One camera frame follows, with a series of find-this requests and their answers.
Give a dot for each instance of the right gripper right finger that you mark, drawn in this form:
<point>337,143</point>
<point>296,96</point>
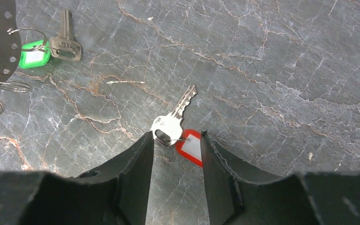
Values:
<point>239,193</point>

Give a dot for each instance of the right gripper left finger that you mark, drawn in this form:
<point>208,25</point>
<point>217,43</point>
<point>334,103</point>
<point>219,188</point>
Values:
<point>113,193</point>

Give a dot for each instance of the red tag key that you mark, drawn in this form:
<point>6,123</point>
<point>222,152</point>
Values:
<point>167,130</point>

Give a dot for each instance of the green tag key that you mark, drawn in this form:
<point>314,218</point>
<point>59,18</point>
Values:
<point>63,46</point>

